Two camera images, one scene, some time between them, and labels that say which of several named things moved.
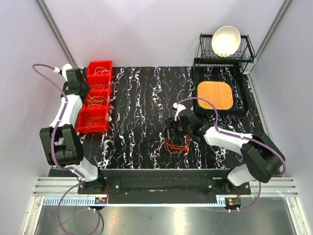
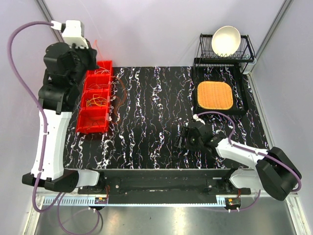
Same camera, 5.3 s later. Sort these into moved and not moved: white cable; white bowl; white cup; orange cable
Moved: orange cable
Not moved: white bowl; white cable; white cup
